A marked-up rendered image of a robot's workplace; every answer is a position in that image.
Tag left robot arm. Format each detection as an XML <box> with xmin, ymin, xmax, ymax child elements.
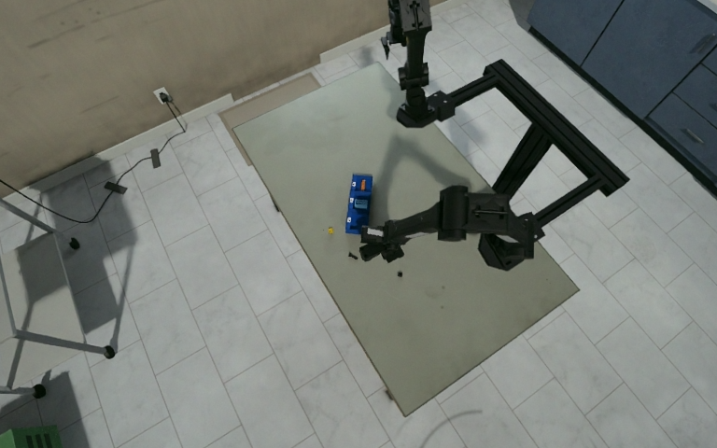
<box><xmin>359</xmin><ymin>185</ymin><xmax>535</xmax><ymax>267</ymax></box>

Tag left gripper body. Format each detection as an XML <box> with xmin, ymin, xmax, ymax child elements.
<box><xmin>380</xmin><ymin>245</ymin><xmax>404</xmax><ymax>262</ymax></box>

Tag blue rack of bins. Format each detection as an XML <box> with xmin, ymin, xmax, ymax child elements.
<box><xmin>345</xmin><ymin>175</ymin><xmax>373</xmax><ymax>234</ymax></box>

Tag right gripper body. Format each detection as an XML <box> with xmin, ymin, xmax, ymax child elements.
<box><xmin>381</xmin><ymin>23</ymin><xmax>406</xmax><ymax>47</ymax></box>

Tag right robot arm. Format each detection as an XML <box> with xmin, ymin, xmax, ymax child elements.
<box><xmin>387</xmin><ymin>0</ymin><xmax>435</xmax><ymax>122</ymax></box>

